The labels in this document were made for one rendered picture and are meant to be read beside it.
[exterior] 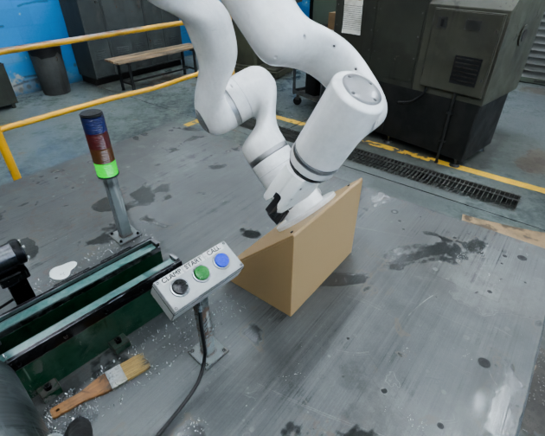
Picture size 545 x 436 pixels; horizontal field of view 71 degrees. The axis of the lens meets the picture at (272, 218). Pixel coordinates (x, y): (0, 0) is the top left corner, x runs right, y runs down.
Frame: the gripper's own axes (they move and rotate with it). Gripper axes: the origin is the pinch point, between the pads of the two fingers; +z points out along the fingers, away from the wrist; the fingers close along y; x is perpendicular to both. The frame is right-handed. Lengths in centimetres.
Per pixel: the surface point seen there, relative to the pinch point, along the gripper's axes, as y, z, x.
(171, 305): 25.2, 8.8, 2.0
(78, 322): 36.1, 30.6, -10.9
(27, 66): -114, 337, -444
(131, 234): 6, 58, -36
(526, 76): -620, 130, -16
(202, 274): 17.3, 8.0, 0.5
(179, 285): 22.2, 8.0, -0.1
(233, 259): 9.8, 8.8, 1.1
